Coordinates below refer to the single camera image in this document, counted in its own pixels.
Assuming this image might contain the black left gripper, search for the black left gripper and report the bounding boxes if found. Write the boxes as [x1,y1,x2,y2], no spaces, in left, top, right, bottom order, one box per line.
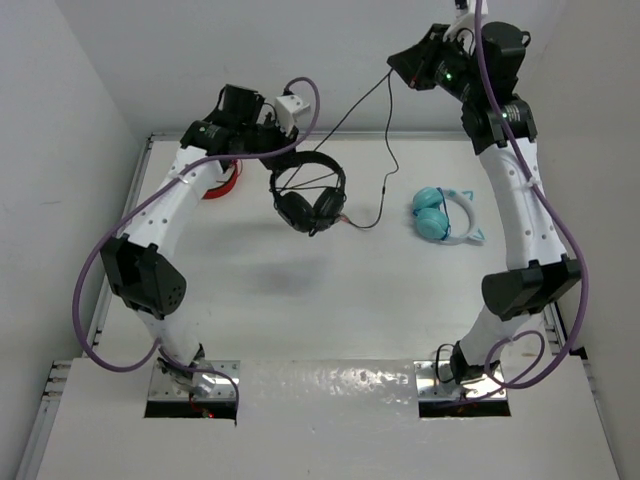
[235,111,297,173]

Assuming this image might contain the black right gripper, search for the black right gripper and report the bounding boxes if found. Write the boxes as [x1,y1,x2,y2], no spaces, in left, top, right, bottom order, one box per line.
[391,22,484,103]

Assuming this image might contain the thin black headphone cable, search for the thin black headphone cable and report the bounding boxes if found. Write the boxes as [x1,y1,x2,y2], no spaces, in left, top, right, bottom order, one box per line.
[277,69,400,230]

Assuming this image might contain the black over-ear headphones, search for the black over-ear headphones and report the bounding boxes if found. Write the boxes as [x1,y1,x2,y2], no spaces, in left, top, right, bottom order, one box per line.
[269,151,346,237]

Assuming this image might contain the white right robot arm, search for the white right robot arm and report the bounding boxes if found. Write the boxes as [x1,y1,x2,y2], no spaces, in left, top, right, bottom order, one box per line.
[387,22,588,384]

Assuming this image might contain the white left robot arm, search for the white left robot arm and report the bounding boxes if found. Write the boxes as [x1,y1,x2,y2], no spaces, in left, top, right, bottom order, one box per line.
[100,85,318,393]

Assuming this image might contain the red headphones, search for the red headphones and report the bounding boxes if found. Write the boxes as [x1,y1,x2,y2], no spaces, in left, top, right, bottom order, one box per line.
[203,160,243,200]

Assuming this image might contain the teal cat-ear headphones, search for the teal cat-ear headphones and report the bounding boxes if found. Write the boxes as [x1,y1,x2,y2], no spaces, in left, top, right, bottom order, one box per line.
[411,187,486,246]

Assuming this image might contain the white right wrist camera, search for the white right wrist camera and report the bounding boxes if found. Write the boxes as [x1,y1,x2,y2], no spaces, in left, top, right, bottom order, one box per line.
[443,0,488,41]

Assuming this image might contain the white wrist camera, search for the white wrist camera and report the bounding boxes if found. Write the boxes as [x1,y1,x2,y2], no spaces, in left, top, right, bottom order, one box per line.
[274,94,310,135]
[443,0,488,41]

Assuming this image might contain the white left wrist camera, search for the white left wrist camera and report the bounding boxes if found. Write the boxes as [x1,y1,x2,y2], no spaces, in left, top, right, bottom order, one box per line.
[274,94,310,135]

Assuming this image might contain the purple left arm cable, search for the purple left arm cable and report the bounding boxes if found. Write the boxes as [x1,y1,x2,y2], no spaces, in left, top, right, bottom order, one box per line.
[72,77,321,416]

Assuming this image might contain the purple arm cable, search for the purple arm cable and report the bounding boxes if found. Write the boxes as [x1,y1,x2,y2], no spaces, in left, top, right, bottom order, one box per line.
[72,77,321,416]
[472,0,591,394]

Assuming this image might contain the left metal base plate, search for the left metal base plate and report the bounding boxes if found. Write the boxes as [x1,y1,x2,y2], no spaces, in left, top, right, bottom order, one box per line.
[147,358,241,402]

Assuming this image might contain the metal base plate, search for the metal base plate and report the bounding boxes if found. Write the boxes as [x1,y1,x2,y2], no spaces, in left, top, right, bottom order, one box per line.
[147,358,241,402]
[414,360,507,403]

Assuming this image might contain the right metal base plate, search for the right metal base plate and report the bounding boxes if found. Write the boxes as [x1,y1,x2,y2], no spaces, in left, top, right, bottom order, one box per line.
[414,360,507,403]

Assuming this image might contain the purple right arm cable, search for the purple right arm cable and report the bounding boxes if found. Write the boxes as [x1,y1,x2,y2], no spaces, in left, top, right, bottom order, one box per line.
[472,0,591,394]

